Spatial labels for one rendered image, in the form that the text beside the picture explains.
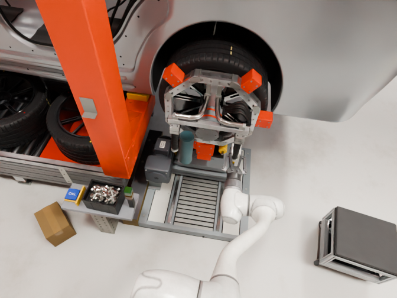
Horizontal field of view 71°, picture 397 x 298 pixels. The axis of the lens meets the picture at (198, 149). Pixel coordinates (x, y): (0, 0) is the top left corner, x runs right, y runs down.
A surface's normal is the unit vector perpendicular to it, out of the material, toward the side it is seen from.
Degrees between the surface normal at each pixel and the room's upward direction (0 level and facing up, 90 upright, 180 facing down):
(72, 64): 90
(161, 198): 0
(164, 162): 0
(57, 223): 0
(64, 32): 90
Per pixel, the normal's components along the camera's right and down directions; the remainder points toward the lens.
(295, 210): 0.07, -0.59
